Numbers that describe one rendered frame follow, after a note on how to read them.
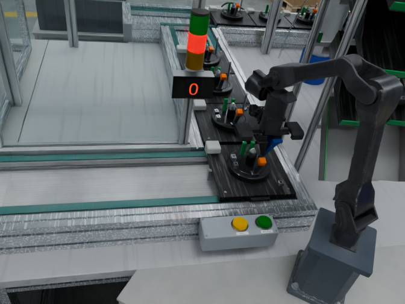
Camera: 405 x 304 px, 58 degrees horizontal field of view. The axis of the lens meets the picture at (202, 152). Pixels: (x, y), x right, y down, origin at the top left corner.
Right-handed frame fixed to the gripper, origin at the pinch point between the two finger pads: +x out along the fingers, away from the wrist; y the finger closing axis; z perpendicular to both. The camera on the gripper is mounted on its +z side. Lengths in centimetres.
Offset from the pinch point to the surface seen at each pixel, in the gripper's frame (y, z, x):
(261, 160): 0.7, -1.6, 4.2
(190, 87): 20.0, 15.1, -9.9
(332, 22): -58, 80, -9
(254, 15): -43, 144, 12
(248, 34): -34, 124, 16
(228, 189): 9.2, -2.3, 14.2
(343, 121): -20.3, -1.6, -9.1
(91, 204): 48, -4, 16
